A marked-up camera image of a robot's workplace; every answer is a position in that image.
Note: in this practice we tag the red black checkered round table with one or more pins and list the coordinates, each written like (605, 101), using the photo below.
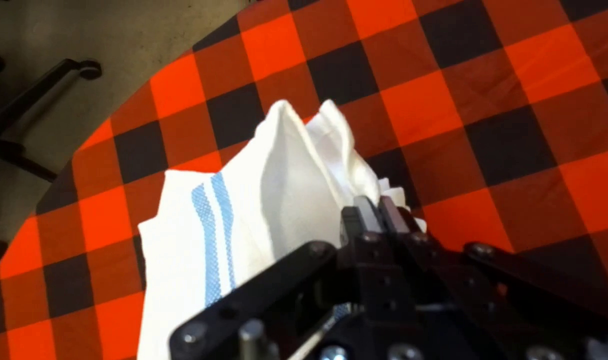
(450, 101)

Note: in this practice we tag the white towel with blue stripes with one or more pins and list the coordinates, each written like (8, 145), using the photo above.
(265, 187)

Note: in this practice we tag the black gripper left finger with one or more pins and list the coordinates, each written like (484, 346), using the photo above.
(285, 273)

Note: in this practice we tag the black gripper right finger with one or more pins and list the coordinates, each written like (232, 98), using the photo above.
(516, 273)

